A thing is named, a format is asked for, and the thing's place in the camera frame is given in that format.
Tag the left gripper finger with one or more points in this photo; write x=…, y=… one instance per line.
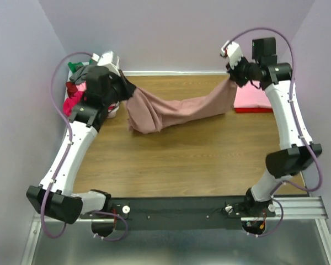
x=122, y=76
x=129, y=89

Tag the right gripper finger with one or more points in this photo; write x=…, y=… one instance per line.
x=228, y=66
x=233, y=75

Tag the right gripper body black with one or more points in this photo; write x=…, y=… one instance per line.
x=238, y=73

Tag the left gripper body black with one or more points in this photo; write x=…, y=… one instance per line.
x=125, y=86

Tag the dusty pink printed t-shirt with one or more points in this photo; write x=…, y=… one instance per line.
x=148, y=113

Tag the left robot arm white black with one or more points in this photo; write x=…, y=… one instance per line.
x=54, y=196

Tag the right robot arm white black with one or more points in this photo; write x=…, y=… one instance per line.
x=297, y=149

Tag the folded light pink t-shirt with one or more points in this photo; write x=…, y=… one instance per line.
x=249, y=97

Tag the pink t-shirt in basket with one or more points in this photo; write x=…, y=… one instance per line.
x=81, y=87

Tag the grey t-shirt in basket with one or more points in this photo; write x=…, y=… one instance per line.
x=79, y=76

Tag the folded red t-shirt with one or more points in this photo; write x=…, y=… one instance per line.
x=253, y=110

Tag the dark red t-shirt in basket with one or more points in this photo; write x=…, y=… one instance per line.
x=71, y=89

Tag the green t-shirt in basket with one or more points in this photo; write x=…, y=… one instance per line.
x=74, y=67

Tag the magenta t-shirt in basket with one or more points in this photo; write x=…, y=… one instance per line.
x=70, y=102

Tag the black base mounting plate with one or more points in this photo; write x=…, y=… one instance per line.
x=183, y=213

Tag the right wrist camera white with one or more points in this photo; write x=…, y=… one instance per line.
x=231, y=51

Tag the aluminium frame rail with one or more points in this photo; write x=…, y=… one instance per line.
x=213, y=157

